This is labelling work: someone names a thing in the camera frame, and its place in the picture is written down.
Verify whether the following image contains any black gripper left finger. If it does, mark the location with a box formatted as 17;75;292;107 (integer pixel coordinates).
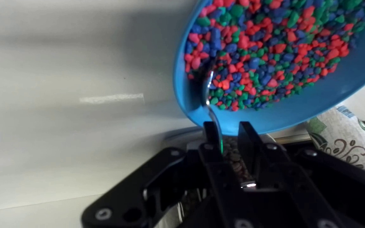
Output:
80;121;251;228

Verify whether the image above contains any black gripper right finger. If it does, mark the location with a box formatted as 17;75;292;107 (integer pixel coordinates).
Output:
237;121;365;228

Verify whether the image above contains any metal spoon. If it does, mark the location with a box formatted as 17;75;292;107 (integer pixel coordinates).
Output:
200;69;226;156

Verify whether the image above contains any blue bowl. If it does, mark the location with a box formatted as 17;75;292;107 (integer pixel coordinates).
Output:
173;0;365;137

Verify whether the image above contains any patterned paper cup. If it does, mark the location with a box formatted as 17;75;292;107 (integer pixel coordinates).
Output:
307;105;365;179

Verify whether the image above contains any coloured gravel pile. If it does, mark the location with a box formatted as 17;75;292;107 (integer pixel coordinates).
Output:
183;0;365;113

